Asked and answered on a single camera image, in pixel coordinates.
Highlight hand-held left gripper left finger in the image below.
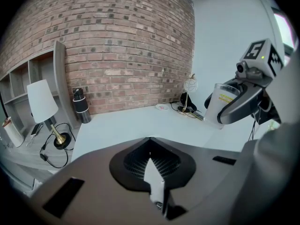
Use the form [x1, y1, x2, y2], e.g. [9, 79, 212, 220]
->
[29, 136, 165, 225]

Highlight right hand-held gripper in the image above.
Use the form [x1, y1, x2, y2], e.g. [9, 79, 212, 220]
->
[204, 38, 285, 126]

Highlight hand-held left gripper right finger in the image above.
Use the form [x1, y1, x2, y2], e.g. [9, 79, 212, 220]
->
[149, 136, 242, 225]

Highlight person's right forearm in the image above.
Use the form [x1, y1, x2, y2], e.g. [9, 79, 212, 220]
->
[265, 52, 300, 137]

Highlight black phone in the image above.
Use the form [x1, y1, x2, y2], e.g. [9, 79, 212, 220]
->
[187, 111, 205, 121]

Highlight black pouch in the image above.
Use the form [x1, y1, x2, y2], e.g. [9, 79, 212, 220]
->
[180, 92, 198, 110]

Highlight globe lamp with brass base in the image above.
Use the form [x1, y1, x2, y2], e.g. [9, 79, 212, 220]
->
[177, 73, 199, 113]

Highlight white desk with drawers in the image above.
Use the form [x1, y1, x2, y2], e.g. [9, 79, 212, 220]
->
[70, 105, 255, 165]

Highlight person's grey fleece jacket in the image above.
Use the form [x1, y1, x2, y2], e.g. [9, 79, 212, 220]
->
[230, 122, 300, 225]

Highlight grey wooden desk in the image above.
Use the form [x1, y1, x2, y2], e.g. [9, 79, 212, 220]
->
[0, 120, 83, 198]

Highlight black thermos bottle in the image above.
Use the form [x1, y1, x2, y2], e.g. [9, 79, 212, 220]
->
[72, 87, 92, 124]

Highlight smartphone with white case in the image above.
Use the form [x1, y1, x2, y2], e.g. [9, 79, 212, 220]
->
[30, 123, 44, 136]

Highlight white cylindrical container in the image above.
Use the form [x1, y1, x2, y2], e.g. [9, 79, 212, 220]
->
[1, 116, 25, 148]

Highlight dark framed window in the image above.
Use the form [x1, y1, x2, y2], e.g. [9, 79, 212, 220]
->
[271, 7, 300, 54]

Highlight white shade table lamp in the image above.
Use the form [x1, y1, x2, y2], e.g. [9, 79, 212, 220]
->
[26, 79, 71, 150]

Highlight grey wooden shelf unit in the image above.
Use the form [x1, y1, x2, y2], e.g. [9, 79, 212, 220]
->
[0, 40, 78, 137]

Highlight black hanging cable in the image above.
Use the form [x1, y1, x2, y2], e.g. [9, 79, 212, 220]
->
[247, 106, 263, 142]

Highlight right hand-held gripper camera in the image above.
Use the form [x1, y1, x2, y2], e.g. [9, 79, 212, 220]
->
[236, 60, 250, 78]

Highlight black globe lamp cable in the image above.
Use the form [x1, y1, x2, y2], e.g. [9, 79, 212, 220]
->
[170, 100, 203, 117]

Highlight black table lamp cable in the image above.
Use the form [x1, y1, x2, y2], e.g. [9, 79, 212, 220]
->
[39, 122, 77, 169]

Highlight white phone cable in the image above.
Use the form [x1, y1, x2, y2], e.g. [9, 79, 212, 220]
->
[25, 133, 38, 148]

